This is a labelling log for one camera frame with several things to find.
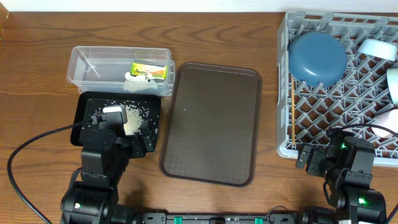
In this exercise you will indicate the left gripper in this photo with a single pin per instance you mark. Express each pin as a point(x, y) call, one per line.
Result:
point(135, 144)

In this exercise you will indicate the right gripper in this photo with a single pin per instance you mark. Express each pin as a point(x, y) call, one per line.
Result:
point(318, 154)

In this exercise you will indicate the rice pile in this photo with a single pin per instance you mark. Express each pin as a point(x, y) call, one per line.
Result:
point(137, 117)

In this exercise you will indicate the white tissue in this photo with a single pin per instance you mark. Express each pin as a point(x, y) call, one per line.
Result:
point(138, 83)

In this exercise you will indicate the pink cup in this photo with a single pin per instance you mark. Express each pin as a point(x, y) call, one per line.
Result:
point(387, 120)

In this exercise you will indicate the yellow snack wrapper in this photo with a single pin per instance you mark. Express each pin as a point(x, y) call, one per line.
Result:
point(151, 71)

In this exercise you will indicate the wooden chopstick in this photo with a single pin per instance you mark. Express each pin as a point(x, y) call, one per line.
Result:
point(293, 109)

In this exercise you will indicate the dark blue plate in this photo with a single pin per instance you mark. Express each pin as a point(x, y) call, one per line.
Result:
point(317, 57)

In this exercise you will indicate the mint green bowl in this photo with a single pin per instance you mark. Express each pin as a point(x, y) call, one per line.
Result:
point(392, 81)

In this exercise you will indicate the light blue bowl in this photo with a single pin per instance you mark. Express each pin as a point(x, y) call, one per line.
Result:
point(379, 49)

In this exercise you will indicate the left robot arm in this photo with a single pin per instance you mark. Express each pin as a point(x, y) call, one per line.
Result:
point(92, 196)

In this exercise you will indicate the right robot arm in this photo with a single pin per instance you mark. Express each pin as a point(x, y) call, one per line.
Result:
point(345, 165)

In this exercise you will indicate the grey dishwasher rack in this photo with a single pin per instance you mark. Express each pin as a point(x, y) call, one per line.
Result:
point(359, 96)

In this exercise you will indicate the black tray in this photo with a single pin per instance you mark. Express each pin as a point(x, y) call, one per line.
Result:
point(148, 106)

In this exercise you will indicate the clear plastic bin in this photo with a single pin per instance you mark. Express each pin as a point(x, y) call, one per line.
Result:
point(100, 68)

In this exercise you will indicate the brown serving tray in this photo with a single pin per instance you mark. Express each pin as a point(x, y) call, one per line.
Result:
point(211, 130)

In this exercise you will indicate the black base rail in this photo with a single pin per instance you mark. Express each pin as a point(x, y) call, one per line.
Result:
point(275, 218)

